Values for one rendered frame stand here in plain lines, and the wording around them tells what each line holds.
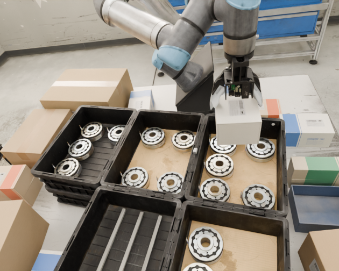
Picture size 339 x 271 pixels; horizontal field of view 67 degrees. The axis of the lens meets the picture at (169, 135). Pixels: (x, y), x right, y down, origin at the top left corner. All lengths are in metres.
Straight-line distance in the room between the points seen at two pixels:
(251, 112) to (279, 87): 0.86
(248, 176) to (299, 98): 0.69
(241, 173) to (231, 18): 0.57
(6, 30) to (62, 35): 0.81
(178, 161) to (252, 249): 0.41
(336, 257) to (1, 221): 1.03
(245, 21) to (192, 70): 0.68
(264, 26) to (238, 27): 2.27
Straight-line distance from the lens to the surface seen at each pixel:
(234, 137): 0.76
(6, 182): 1.26
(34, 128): 1.42
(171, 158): 1.04
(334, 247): 0.89
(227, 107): 0.77
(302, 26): 2.98
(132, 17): 0.79
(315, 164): 1.08
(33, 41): 4.49
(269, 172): 1.00
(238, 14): 0.61
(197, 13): 0.66
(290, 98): 1.53
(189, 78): 1.25
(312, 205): 1.12
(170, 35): 0.66
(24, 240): 1.10
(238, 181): 0.97
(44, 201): 1.30
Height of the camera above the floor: 1.63
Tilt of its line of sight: 45 degrees down
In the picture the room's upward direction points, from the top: 12 degrees counter-clockwise
